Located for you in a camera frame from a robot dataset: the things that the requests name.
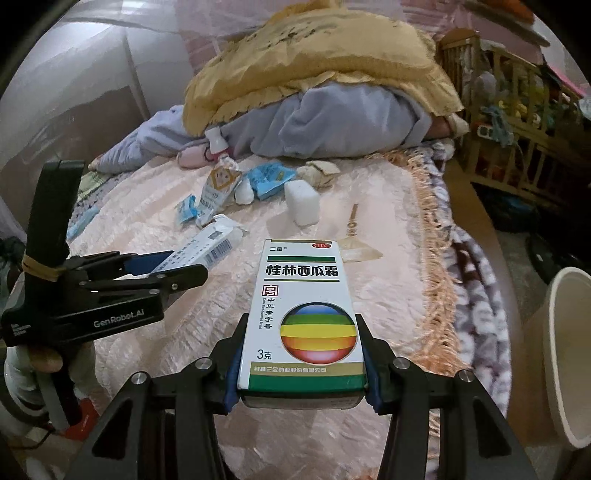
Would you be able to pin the grey wardrobe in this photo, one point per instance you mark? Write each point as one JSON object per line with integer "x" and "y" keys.
{"x": 92, "y": 69}

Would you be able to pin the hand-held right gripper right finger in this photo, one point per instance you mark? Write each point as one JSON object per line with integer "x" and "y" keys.
{"x": 375, "y": 392}

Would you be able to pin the black floor fan base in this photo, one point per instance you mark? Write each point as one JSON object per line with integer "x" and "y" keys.
{"x": 549, "y": 258}

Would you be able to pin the person's left forearm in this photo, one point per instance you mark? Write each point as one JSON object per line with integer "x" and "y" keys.
{"x": 21, "y": 392}

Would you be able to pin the pink cloth roll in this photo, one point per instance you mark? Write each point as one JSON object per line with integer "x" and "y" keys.
{"x": 191, "y": 157}

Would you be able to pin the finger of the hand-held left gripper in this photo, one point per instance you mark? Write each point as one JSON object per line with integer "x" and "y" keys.
{"x": 184, "y": 276}
{"x": 143, "y": 265}

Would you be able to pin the black bag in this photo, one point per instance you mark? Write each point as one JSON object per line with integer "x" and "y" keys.
{"x": 512, "y": 212}

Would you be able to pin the beige trash bin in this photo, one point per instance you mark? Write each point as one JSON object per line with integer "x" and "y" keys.
{"x": 561, "y": 360}

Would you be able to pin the white printed pouch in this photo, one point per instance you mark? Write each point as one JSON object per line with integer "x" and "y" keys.
{"x": 219, "y": 184}

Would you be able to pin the white mosquito net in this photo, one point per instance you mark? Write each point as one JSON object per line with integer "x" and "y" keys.
{"x": 207, "y": 32}

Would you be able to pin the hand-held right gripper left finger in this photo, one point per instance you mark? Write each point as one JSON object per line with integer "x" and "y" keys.
{"x": 232, "y": 378}

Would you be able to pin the yellow frilled pillow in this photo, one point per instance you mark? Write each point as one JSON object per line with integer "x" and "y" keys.
{"x": 323, "y": 55}

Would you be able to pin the white green medicine box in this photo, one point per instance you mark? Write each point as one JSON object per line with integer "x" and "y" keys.
{"x": 300, "y": 286}

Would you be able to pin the blue snack packet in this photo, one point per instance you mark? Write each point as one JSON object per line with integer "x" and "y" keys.
{"x": 272, "y": 180}

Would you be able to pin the wooden bed frame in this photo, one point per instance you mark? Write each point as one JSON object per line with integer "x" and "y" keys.
{"x": 466, "y": 198}

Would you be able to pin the light blue cloth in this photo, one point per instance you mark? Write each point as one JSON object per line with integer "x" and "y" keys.
{"x": 83, "y": 224}

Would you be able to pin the striped patterned cloth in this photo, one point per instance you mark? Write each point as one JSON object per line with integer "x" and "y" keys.
{"x": 92, "y": 184}

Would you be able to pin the white foam block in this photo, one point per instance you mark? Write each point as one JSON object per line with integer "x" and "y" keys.
{"x": 302, "y": 201}

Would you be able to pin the white bottle pink label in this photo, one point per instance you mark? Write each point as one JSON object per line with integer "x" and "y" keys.
{"x": 217, "y": 143}

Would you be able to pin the pink embroidered fringed bedspread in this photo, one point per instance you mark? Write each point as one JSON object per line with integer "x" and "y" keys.
{"x": 323, "y": 230}

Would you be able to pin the blue cloth strip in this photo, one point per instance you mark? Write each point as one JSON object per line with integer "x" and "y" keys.
{"x": 498, "y": 129}

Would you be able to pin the brown white plush blanket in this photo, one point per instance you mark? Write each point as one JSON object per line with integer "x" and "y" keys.
{"x": 480, "y": 314}

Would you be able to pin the lavender cloth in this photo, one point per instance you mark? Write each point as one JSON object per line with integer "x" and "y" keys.
{"x": 147, "y": 134}

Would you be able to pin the person's left hand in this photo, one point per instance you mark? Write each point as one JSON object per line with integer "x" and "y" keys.
{"x": 44, "y": 359}

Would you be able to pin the long white carton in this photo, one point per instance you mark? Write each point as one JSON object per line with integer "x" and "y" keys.
{"x": 207, "y": 249}

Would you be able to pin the crumpled beige paper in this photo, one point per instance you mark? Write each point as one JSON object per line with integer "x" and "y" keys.
{"x": 321, "y": 173}

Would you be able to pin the white power strip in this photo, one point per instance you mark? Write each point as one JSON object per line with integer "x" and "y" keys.
{"x": 485, "y": 131}

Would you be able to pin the crumpled white tissue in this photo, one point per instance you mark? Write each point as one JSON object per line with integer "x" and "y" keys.
{"x": 244, "y": 194}

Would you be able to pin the wooden crib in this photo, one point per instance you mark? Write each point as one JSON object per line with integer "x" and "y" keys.
{"x": 549, "y": 150}

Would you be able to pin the grey blue blanket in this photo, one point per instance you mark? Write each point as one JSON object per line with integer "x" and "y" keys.
{"x": 346, "y": 120}

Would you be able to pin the small blue white wrapper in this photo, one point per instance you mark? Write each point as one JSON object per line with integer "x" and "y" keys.
{"x": 187, "y": 210}

